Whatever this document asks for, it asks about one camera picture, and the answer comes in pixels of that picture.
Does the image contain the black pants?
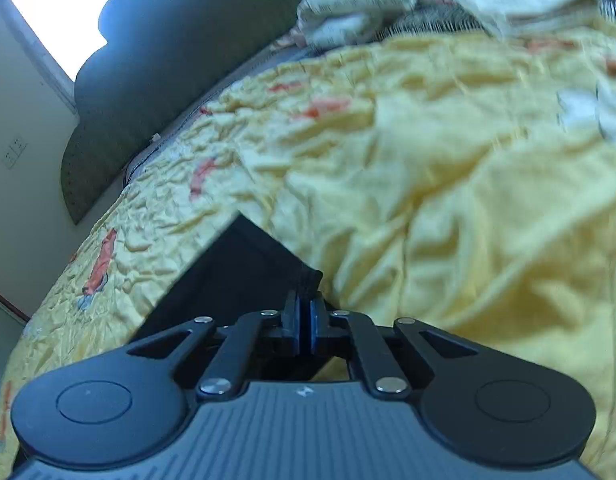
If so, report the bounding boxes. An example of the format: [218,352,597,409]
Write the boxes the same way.
[133,213,325,383]

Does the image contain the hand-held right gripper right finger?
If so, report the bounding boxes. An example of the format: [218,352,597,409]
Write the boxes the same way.
[304,296,483,401]

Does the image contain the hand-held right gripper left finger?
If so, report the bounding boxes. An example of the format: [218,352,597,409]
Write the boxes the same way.
[125,290,303,401]

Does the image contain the window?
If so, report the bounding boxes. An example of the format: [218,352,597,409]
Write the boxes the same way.
[0,0,161,106]

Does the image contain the white wall socket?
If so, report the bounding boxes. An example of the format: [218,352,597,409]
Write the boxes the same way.
[1,136,28,169]

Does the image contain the brown wooden trim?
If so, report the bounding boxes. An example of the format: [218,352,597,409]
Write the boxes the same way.
[0,284,32,324]

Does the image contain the yellow printed bedsheet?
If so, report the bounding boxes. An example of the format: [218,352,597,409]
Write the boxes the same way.
[0,24,616,466]

